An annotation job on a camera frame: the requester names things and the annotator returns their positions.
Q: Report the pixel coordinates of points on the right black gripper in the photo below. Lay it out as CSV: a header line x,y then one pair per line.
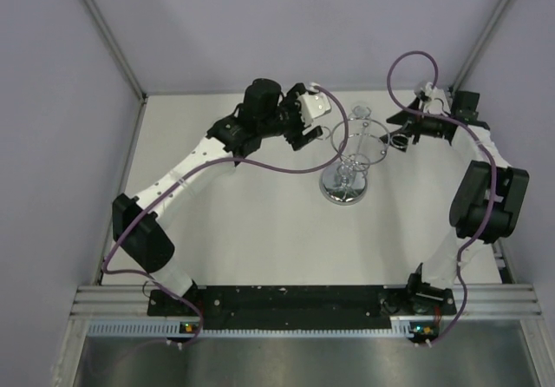
x,y
412,123

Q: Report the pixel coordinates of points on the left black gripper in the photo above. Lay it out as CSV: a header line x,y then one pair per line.
x,y
297,140

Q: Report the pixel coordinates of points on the clear wine glass two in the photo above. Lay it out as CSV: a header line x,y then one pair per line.
x,y
361,111

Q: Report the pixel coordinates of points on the clear wine glass three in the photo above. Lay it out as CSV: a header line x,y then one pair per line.
x,y
399,141

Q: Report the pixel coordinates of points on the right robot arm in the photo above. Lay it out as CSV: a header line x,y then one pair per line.
x,y
486,204

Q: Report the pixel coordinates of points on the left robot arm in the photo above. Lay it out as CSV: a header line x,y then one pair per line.
x,y
140,222

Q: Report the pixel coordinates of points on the chrome wine glass rack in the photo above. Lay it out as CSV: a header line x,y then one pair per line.
x,y
360,145

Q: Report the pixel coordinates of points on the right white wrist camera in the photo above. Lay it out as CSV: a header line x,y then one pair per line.
x,y
431,100

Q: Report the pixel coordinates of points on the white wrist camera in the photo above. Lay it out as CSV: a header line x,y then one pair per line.
x,y
314,104
431,100

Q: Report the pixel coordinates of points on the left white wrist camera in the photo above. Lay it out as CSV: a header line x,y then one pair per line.
x,y
314,104

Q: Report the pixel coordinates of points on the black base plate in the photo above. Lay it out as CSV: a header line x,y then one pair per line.
x,y
313,307

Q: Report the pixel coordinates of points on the aluminium frame post right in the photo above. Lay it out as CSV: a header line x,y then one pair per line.
x,y
495,17

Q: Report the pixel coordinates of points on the aluminium frame post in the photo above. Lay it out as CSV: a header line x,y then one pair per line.
x,y
113,47
495,17

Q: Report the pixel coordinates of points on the grey cable duct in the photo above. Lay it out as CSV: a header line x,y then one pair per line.
x,y
112,328

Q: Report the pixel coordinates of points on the aluminium frame post left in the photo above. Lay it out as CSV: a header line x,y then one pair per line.
x,y
113,47

